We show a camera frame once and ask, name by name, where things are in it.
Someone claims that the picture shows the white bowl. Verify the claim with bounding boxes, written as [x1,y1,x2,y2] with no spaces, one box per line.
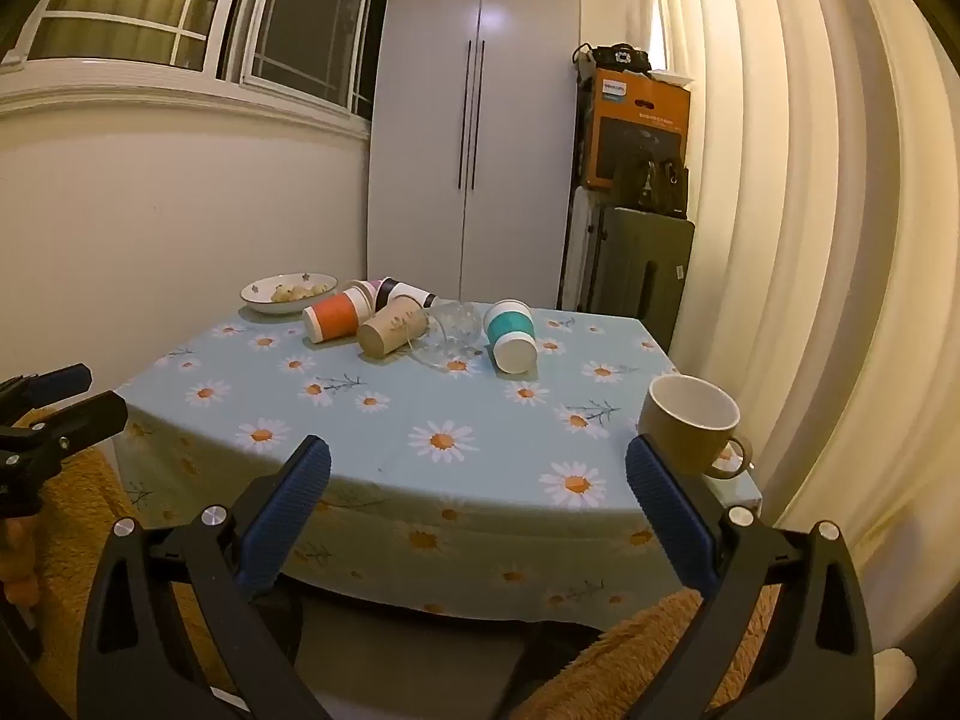
[240,273,339,314]

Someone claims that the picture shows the clear glass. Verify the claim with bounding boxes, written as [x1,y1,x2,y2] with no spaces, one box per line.
[411,298,482,372]

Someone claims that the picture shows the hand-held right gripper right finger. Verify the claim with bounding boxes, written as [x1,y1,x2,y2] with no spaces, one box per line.
[625,435,878,720]

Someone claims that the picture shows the beige mug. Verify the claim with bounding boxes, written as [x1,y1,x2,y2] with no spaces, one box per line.
[637,373,753,479]

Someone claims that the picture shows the pale food pieces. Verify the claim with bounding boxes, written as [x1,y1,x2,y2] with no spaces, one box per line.
[270,280,332,305]

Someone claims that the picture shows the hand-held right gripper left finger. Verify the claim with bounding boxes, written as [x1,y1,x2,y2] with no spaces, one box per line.
[75,433,335,720]

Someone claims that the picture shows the teal and white paper cup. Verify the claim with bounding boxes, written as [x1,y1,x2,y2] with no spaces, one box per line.
[482,299,538,375]

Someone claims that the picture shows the white wardrobe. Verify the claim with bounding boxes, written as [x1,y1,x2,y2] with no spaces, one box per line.
[365,0,582,310]

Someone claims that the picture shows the orange paper cup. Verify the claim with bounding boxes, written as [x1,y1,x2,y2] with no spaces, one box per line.
[303,289,374,344]

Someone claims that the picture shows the orange fuzzy blanket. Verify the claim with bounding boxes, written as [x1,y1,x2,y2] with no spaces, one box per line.
[516,583,782,720]
[13,403,226,700]

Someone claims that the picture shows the dark handbag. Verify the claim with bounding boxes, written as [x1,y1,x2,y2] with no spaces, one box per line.
[611,154,689,218]

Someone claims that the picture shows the white framed window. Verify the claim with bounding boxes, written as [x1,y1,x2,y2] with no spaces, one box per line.
[0,0,395,121]

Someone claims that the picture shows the cream curtain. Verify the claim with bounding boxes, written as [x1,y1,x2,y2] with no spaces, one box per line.
[645,0,960,661]

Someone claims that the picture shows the white folded board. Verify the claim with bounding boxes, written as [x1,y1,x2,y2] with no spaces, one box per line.
[559,186,610,310]

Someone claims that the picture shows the dark green suitcase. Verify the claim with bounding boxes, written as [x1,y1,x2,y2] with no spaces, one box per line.
[591,204,695,351]

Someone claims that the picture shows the blue daisy print tablecloth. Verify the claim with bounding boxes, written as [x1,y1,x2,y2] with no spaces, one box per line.
[112,298,763,623]

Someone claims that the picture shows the black camera bag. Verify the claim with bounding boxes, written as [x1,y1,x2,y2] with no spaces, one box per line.
[574,43,650,80]

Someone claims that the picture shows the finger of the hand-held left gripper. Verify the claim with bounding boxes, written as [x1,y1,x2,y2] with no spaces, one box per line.
[0,390,130,477]
[0,364,92,428]

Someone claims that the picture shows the orange cardboard box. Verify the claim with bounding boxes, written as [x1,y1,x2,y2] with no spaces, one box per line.
[581,67,692,192]

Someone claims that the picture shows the white cloth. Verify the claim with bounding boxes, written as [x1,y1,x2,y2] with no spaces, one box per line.
[874,645,920,720]

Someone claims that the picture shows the black and white paper cup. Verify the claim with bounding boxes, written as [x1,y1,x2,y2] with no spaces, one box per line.
[346,277,438,314]

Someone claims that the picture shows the brown paper cup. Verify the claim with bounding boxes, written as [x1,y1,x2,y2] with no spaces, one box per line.
[357,295,430,359]

